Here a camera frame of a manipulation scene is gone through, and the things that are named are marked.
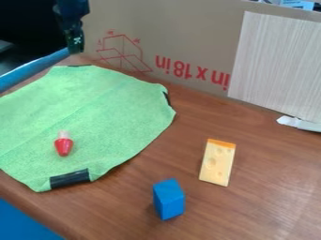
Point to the white board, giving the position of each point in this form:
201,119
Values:
278,65

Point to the red toy with pale tip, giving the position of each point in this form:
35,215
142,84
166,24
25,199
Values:
63,146

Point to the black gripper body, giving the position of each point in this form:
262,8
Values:
71,9

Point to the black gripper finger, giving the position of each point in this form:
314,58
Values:
75,37

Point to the blue block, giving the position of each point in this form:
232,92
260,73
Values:
169,199

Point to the green cloth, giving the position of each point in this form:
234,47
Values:
83,109

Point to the yellow toy cheese wedge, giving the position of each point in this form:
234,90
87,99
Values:
217,162

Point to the cardboard box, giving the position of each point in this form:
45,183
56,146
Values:
175,40

